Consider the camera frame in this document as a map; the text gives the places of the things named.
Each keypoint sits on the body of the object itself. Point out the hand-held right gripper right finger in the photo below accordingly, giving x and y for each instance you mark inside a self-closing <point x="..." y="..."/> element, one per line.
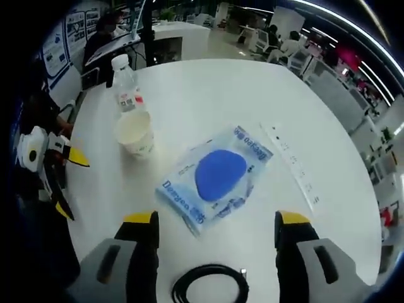
<point x="293" y="252"/>

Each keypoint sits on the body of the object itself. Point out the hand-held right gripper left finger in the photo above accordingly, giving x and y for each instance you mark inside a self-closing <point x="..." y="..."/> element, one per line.
<point x="139" y="252"/>

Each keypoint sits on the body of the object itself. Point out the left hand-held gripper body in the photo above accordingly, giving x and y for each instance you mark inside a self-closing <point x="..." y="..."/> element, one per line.
<point x="31" y="151"/>

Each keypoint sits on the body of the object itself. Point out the white paper cup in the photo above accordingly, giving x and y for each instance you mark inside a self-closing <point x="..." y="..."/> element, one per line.
<point x="139" y="145"/>

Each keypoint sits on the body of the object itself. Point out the clear plastic water bottle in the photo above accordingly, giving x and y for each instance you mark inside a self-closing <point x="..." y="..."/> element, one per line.
<point x="126" y="91"/>

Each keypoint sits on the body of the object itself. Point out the packet with blue sponge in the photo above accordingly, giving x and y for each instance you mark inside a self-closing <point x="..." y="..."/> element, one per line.
<point x="221" y="176"/>

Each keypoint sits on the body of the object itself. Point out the white laptop desk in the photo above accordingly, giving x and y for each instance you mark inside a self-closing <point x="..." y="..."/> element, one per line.
<point x="110" y="47"/>

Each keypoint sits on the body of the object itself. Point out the white counter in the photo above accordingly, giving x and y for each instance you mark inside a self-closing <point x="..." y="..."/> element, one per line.
<point x="183" y="41"/>

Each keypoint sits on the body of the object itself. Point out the white table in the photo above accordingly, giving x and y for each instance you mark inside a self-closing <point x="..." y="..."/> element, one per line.
<point x="221" y="94"/>

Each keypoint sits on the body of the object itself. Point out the long curved ceiling light strip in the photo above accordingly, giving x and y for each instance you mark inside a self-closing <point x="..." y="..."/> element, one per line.
<point x="347" y="15"/>
<point x="375" y="79"/>

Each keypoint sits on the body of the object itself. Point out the blue and white wall poster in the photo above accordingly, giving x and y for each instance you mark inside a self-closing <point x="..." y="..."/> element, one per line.
<point x="57" y="53"/>

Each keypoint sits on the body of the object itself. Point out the pink wall screen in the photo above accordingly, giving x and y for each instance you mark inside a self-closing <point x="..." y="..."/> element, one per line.
<point x="347" y="58"/>

